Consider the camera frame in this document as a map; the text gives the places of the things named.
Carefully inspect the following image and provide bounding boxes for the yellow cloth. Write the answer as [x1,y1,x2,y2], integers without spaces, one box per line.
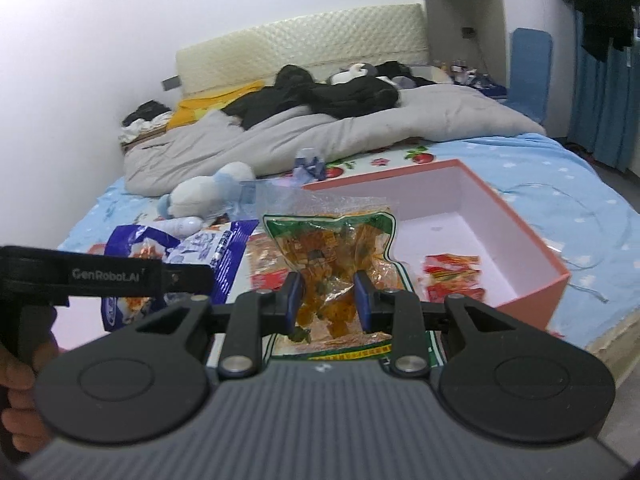
[166,80,266,131]

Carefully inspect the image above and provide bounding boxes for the person's left hand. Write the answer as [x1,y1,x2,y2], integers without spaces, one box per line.
[0,337,64,456]

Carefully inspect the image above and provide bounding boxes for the cream padded headboard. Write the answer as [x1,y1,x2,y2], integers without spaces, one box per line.
[175,3,429,99]

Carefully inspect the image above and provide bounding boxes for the red and clear snack packet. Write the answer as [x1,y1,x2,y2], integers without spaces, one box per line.
[423,254,482,287]

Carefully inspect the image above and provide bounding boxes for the clear green-edged snack packet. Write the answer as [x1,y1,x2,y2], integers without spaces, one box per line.
[261,191,443,365]

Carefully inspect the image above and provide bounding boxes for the blue chair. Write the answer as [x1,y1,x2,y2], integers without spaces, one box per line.
[502,27,554,136]

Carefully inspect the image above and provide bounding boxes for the light blue bed sheet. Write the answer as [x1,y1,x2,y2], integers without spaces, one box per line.
[57,132,632,361]

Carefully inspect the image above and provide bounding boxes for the clear orange snack packet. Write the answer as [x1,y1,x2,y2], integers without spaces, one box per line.
[247,232,296,291]

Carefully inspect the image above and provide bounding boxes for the pile of dark and white clothes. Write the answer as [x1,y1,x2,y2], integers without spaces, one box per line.
[120,101,174,144]

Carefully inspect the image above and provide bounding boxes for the floral bed mat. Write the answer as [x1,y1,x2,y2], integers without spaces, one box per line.
[250,142,442,187]

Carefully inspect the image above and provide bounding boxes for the light blue plastic bag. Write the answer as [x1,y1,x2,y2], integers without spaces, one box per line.
[240,149,329,211]

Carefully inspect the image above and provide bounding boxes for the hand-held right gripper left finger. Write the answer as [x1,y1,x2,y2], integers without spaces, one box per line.
[134,271,307,379]

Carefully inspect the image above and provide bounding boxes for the black clothing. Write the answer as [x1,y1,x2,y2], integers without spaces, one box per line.
[222,64,401,129]

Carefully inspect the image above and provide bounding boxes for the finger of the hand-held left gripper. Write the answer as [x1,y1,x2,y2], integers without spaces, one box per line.
[162,263,216,306]

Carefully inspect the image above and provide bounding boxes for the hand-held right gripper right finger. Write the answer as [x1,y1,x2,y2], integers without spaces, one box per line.
[353,270,516,377]

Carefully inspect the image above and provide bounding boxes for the white plastic bottle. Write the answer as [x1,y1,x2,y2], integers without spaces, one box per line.
[165,215,204,236]

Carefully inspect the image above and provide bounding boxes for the black hanging clothes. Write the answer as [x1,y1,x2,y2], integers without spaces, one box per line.
[537,0,640,64]

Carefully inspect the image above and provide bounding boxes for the white and blue plush toy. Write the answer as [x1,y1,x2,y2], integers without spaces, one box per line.
[157,161,257,220]

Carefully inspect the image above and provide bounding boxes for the white cabinet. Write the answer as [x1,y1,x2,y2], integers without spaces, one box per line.
[420,0,516,92]

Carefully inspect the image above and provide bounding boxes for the grey blanket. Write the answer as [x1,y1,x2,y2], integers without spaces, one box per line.
[122,82,546,196]

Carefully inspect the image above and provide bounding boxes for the blue curtain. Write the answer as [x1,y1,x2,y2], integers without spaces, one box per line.
[567,5,640,176]

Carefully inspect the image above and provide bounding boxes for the purple snack packet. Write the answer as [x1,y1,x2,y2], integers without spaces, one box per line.
[101,220,261,332]

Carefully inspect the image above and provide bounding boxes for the pink cardboard box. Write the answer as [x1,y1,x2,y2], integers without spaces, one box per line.
[301,158,571,334]

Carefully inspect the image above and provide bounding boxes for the grey and white plush toy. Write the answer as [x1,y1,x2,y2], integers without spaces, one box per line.
[327,62,381,86]

